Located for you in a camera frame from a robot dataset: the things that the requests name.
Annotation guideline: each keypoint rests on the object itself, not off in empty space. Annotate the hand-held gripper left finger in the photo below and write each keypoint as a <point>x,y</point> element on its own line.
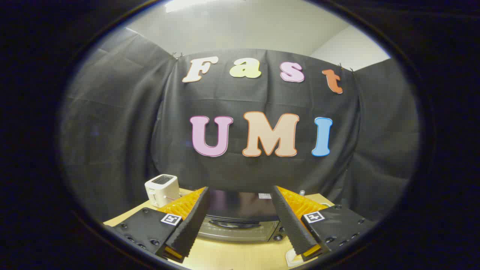
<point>193,221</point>

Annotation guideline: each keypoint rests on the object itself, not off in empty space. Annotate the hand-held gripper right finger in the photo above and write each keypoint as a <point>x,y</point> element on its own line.
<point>288,221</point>

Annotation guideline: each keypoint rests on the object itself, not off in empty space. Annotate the black toaster oven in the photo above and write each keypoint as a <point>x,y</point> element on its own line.
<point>240,215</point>

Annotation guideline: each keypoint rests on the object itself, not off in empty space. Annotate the white pop-up toaster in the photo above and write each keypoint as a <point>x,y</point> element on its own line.
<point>161,189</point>

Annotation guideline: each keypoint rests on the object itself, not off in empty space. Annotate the black backdrop cloth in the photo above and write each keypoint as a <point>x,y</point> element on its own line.
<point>262,172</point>

